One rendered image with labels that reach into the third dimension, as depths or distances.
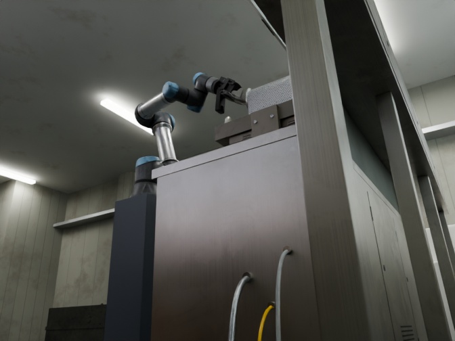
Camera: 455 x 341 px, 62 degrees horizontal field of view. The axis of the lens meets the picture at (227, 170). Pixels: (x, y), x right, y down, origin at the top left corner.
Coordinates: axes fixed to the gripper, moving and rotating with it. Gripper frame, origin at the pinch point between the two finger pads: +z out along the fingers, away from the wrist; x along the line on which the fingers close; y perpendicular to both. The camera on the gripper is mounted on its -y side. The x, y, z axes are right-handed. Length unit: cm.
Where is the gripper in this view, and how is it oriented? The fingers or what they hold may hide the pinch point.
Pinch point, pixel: (244, 103)
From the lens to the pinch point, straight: 174.5
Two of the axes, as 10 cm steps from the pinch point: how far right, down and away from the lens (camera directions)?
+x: 5.4, 3.1, 7.8
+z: 6.7, 4.0, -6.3
